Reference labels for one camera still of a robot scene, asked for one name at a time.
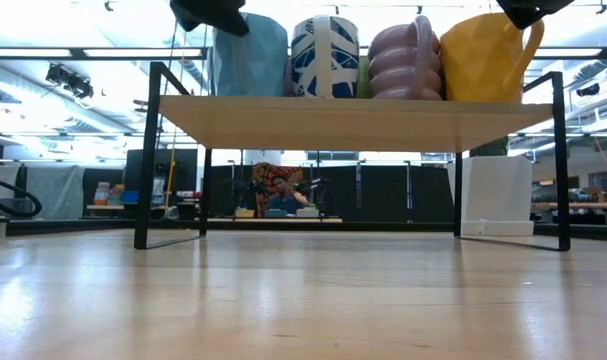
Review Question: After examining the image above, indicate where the light blue mug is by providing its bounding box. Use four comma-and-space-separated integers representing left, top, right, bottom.
208, 12, 290, 98

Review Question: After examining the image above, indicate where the yellow faceted mug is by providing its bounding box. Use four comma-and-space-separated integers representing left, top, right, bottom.
438, 12, 545, 104

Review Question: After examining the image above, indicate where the white blue patterned mug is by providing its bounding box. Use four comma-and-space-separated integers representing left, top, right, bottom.
288, 14, 361, 100

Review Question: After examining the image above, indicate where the pink bubble ring mug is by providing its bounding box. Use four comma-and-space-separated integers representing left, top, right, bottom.
366, 14, 443, 101

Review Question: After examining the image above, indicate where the green ridged mug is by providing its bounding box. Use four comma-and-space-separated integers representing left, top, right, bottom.
355, 55, 373, 99

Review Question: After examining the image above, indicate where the black ceiling spotlight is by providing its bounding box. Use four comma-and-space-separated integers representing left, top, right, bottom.
575, 82, 602, 99
45, 63, 95, 101

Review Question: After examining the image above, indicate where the colourful mandala tapestry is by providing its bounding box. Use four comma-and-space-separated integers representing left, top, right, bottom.
251, 162, 304, 215

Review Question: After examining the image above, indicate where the white plant pot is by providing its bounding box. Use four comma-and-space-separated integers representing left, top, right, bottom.
446, 154, 535, 238

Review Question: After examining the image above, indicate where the person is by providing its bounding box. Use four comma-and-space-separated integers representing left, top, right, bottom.
267, 174, 309, 215

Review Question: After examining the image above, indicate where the grey partition panel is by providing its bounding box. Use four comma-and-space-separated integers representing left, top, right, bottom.
25, 164, 87, 221

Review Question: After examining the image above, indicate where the wooden shelf black frame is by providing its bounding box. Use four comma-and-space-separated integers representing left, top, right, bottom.
133, 60, 572, 253

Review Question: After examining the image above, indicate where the black partition wall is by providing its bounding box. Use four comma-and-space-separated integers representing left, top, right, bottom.
210, 164, 455, 225

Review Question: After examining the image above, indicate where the black hose loop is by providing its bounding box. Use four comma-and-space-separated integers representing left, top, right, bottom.
0, 159, 43, 219

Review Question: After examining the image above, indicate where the black table frame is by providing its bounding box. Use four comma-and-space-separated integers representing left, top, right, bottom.
0, 217, 607, 239

